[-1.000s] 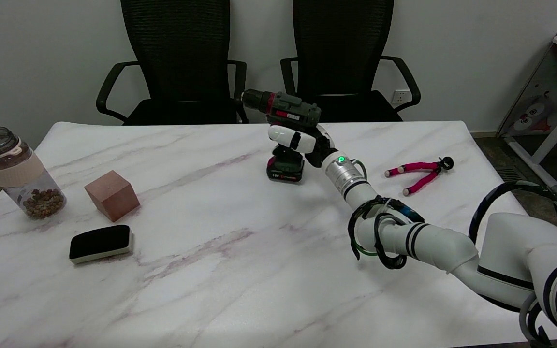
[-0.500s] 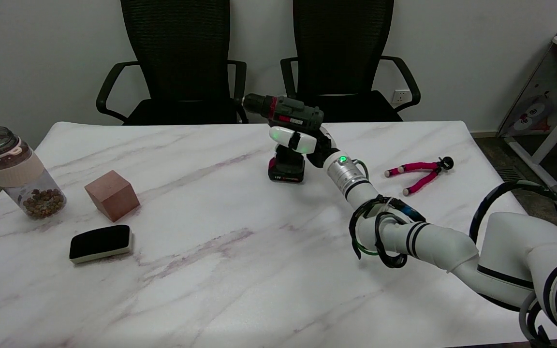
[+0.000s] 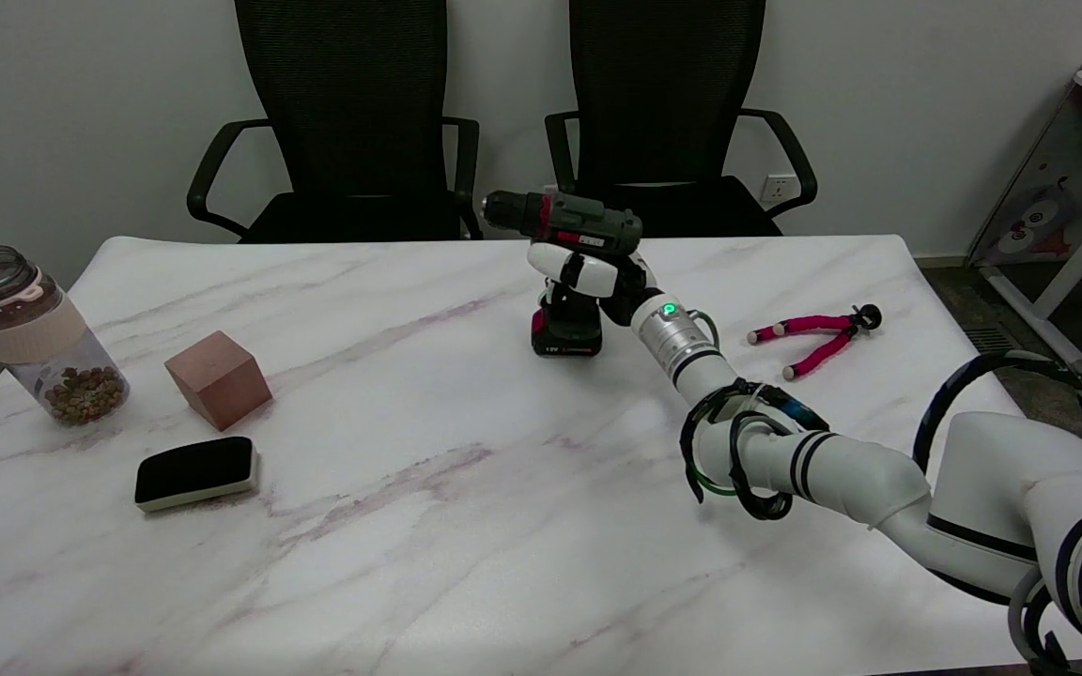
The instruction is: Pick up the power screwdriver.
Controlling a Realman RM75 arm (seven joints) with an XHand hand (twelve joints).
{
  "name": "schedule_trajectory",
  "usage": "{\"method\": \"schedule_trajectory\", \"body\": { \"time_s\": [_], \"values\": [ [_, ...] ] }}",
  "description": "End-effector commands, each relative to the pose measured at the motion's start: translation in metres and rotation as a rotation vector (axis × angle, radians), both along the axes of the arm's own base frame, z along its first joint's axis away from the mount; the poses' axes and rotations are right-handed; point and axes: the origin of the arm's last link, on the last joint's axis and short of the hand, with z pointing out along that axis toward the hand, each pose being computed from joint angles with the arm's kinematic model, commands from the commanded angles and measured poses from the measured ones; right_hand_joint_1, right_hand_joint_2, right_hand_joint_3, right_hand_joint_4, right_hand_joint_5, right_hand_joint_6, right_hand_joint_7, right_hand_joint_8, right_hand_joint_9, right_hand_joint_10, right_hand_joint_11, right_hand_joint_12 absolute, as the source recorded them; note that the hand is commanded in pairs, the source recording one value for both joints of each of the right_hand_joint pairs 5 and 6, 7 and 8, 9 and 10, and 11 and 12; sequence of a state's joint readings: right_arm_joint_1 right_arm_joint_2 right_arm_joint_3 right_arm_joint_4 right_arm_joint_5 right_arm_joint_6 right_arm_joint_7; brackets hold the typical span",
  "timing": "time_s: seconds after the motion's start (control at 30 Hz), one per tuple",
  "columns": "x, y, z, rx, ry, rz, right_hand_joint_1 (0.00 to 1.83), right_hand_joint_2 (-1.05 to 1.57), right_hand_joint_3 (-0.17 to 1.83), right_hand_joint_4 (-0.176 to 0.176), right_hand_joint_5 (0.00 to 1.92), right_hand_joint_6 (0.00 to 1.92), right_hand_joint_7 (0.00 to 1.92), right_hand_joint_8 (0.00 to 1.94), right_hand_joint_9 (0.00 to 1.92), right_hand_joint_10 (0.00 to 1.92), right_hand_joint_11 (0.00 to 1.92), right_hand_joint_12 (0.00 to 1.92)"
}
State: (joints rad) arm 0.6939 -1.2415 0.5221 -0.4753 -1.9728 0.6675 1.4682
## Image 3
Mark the white shelf unit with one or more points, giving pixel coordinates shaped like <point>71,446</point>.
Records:
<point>1067,188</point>

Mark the clear jar with nuts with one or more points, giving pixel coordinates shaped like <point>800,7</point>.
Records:
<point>38,338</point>

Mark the brown wooden cube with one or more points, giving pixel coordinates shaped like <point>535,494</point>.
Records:
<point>218,378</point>

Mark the black mesh office chair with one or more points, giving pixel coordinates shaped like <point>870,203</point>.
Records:
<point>672,117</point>
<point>344,122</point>

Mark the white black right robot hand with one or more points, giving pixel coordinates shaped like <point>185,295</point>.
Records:
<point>597,282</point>

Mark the black whiteboard eraser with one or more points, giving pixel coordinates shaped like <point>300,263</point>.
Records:
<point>194,472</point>

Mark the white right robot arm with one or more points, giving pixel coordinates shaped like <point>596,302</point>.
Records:
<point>879,460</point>

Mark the green red power screwdriver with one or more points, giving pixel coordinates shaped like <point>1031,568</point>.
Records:
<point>564,253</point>

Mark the white wall power socket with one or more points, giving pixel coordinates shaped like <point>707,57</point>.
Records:
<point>778,189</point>

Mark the red flexible mini tripod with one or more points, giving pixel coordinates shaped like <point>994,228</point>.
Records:
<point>814,338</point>

